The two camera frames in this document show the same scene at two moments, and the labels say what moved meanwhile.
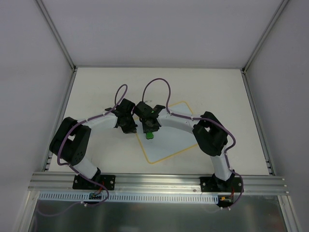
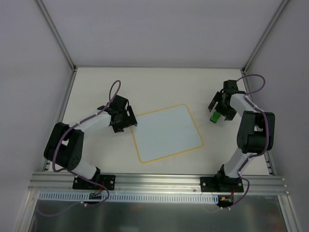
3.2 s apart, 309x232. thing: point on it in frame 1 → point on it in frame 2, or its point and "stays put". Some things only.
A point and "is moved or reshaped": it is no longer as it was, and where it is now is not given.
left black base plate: (108, 181) stays put
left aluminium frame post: (74, 69) stays put
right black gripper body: (149, 128) → (222, 109)
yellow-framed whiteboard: (169, 140) is moved or reshaped
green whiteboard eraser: (149, 135) → (215, 116)
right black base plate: (220, 184) stays put
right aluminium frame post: (249, 96) stays put
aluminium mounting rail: (60, 182) stays put
